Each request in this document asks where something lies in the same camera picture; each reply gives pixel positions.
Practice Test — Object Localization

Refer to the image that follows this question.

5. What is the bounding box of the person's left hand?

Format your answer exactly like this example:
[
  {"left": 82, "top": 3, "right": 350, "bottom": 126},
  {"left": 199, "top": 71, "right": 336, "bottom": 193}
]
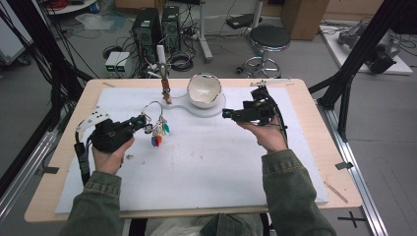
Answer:
[{"left": 91, "top": 137, "right": 137, "bottom": 176}]

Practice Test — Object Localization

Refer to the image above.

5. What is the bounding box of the left hand-held gripper cable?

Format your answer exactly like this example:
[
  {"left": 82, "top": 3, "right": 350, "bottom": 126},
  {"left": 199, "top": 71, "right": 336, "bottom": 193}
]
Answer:
[{"left": 73, "top": 130, "right": 91, "bottom": 187}]

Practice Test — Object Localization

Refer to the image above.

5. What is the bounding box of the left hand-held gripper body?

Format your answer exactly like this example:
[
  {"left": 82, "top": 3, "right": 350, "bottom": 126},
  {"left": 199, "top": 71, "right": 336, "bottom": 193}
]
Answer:
[{"left": 75, "top": 105, "right": 136, "bottom": 153}]

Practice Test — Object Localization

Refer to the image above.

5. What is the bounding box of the round white table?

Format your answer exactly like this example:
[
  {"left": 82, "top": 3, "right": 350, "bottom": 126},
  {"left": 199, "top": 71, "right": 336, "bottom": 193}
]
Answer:
[{"left": 44, "top": 0, "right": 100, "bottom": 16}]

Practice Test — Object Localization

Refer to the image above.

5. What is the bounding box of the clear plastic sheet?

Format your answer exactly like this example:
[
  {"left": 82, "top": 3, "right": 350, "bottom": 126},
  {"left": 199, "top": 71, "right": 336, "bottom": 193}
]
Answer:
[{"left": 75, "top": 12, "right": 128, "bottom": 32}]

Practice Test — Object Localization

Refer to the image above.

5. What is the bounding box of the large black computer tower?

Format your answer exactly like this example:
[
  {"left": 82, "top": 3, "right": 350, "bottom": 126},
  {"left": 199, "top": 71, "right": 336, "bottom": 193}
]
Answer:
[{"left": 132, "top": 7, "right": 163, "bottom": 65}]

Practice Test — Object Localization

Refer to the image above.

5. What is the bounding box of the right hand-held gripper cable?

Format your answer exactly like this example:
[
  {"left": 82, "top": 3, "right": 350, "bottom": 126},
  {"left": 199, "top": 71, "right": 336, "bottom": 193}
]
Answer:
[{"left": 265, "top": 90, "right": 290, "bottom": 149}]

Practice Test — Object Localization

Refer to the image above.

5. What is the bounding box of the small black computer tower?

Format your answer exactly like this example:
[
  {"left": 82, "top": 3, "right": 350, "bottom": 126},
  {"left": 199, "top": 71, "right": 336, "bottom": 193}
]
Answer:
[{"left": 161, "top": 5, "right": 182, "bottom": 53}]

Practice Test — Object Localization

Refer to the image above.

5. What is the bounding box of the person's lap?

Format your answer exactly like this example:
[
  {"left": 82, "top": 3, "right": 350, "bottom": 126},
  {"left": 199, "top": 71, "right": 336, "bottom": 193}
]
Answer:
[{"left": 145, "top": 211, "right": 264, "bottom": 236}]

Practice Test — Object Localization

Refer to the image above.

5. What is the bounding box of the white stand with post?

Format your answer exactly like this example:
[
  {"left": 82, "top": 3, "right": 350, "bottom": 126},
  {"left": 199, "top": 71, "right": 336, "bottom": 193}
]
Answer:
[{"left": 156, "top": 44, "right": 227, "bottom": 118}]

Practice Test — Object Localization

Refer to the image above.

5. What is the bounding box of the white platform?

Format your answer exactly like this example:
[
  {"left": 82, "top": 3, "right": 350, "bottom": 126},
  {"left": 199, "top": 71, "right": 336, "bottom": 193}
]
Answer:
[{"left": 319, "top": 24, "right": 414, "bottom": 77}]

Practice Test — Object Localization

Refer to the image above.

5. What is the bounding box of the person's right hand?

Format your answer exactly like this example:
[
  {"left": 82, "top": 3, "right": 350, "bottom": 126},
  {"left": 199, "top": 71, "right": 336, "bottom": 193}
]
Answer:
[{"left": 236, "top": 116, "right": 290, "bottom": 154}]

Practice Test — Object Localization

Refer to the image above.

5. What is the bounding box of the aluminium rail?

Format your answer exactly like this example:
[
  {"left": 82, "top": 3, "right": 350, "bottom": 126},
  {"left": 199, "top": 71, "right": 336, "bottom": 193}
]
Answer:
[
  {"left": 0, "top": 130, "right": 59, "bottom": 224},
  {"left": 315, "top": 97, "right": 389, "bottom": 236}
]

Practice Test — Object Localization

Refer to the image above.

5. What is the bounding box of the white power supply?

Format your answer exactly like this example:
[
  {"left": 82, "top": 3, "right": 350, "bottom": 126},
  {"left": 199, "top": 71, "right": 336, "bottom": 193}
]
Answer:
[
  {"left": 104, "top": 51, "right": 121, "bottom": 76},
  {"left": 115, "top": 51, "right": 132, "bottom": 76}
]

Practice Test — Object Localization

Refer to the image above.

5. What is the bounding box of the long wooden stick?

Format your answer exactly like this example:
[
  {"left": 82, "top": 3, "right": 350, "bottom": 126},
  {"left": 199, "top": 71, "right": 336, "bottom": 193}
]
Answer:
[{"left": 323, "top": 180, "right": 349, "bottom": 205}]

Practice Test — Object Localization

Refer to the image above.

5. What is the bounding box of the white foam mat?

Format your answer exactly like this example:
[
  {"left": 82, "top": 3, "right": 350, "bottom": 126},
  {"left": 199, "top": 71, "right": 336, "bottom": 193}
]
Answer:
[{"left": 54, "top": 86, "right": 330, "bottom": 215}]

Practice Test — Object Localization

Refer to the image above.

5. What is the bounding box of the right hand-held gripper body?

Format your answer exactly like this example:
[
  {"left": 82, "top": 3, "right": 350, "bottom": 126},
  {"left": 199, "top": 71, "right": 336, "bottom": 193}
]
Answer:
[{"left": 242, "top": 78, "right": 291, "bottom": 126}]

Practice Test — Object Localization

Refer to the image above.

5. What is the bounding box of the black flat device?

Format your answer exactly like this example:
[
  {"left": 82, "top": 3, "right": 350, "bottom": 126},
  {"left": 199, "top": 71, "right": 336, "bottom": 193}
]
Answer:
[{"left": 225, "top": 13, "right": 264, "bottom": 30}]

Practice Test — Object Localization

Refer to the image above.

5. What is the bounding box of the hand-held gripper cable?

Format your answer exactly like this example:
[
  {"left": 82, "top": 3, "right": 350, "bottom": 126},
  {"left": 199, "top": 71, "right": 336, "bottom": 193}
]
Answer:
[
  {"left": 73, "top": 130, "right": 91, "bottom": 187},
  {"left": 265, "top": 90, "right": 290, "bottom": 149}
]

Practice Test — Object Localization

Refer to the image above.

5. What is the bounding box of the black metal frame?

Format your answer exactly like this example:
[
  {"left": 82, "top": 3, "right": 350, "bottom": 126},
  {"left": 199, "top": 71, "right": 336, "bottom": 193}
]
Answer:
[{"left": 308, "top": 0, "right": 417, "bottom": 143}]

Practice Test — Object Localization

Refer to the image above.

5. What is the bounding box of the coiled black cable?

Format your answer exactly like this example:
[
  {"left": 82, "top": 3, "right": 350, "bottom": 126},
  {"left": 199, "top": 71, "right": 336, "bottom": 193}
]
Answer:
[{"left": 168, "top": 51, "right": 195, "bottom": 73}]

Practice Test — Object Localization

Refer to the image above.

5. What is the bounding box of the black frame with cables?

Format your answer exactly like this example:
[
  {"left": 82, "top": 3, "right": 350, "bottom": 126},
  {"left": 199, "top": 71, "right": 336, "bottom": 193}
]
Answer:
[{"left": 0, "top": 0, "right": 93, "bottom": 198}]

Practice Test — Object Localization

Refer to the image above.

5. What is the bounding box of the white bowl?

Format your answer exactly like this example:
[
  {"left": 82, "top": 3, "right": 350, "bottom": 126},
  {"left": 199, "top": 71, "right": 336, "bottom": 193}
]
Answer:
[{"left": 186, "top": 72, "right": 223, "bottom": 110}]

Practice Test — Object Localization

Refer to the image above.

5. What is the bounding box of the black round stool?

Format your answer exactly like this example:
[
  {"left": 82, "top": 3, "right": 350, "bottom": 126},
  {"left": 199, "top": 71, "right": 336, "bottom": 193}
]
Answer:
[{"left": 235, "top": 25, "right": 292, "bottom": 79}]

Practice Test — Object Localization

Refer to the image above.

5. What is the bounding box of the white metal stand leg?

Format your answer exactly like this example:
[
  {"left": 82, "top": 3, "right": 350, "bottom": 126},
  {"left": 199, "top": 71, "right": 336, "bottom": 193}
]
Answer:
[{"left": 196, "top": 0, "right": 214, "bottom": 64}]

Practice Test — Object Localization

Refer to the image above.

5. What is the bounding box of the grey machine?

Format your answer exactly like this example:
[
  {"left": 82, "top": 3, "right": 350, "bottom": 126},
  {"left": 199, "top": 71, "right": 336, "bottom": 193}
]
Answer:
[{"left": 336, "top": 19, "right": 401, "bottom": 75}]

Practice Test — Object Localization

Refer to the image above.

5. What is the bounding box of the brown wooden cabinet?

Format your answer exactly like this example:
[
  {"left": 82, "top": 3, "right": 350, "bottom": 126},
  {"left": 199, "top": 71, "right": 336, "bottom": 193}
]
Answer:
[{"left": 280, "top": 0, "right": 330, "bottom": 41}]

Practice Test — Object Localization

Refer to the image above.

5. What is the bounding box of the key ring with coloured tags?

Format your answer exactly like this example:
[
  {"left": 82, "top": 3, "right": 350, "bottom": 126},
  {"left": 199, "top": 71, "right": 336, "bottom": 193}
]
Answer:
[{"left": 141, "top": 99, "right": 172, "bottom": 148}]

